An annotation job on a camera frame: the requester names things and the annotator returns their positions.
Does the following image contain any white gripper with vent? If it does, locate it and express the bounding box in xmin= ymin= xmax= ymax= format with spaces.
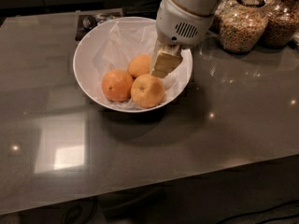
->
xmin=149 ymin=0 xmax=215 ymax=78

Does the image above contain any orange fruit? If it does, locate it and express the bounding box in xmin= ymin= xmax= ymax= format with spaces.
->
xmin=128 ymin=54 xmax=151 ymax=78
xmin=131 ymin=74 xmax=165 ymax=108
xmin=101 ymin=69 xmax=134 ymax=102

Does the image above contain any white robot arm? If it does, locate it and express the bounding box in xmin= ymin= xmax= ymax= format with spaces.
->
xmin=150 ymin=0 xmax=221 ymax=78

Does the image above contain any white round bowl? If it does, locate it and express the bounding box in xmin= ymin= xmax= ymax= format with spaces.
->
xmin=72 ymin=16 xmax=193 ymax=114

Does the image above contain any white crumpled paper liner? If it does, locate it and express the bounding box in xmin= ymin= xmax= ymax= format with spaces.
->
xmin=93 ymin=21 xmax=186 ymax=111

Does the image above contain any back left glass jar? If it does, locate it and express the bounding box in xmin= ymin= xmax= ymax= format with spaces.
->
xmin=210 ymin=0 xmax=236 ymax=33

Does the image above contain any large glass cereal jar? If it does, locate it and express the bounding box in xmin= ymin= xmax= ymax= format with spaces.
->
xmin=219 ymin=0 xmax=268 ymax=54

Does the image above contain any black tray with controller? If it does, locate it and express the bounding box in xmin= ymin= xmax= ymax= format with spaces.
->
xmin=75 ymin=11 xmax=122 ymax=41

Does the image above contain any right glass cereal jar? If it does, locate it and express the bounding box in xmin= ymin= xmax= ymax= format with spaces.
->
xmin=261 ymin=0 xmax=299 ymax=49

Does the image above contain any black cable on floor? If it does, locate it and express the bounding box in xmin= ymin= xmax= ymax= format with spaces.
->
xmin=218 ymin=199 xmax=299 ymax=224

